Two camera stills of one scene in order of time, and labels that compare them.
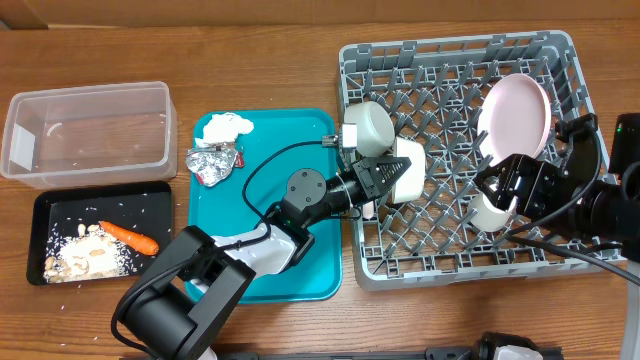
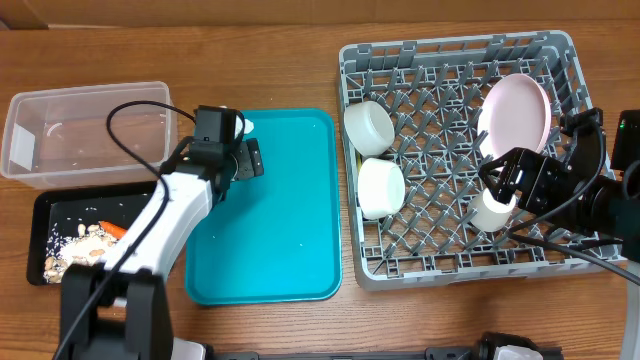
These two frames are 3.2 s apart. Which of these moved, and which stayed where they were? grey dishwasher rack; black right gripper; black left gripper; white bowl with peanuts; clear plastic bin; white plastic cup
Moved: white bowl with peanuts; black left gripper
Stayed: grey dishwasher rack; clear plastic bin; black right gripper; white plastic cup
